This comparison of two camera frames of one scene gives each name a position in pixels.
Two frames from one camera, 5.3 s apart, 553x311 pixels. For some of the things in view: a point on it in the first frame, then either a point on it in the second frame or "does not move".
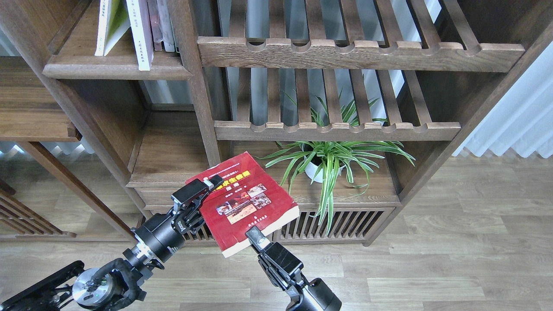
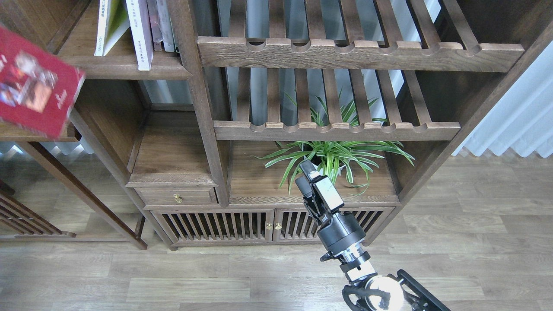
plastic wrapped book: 163,13 does not move
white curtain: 523,120 does not move
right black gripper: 284,270 → 341,231
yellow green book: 113,23 does not move
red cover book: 248,197 → 37,89
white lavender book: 140,23 does not move
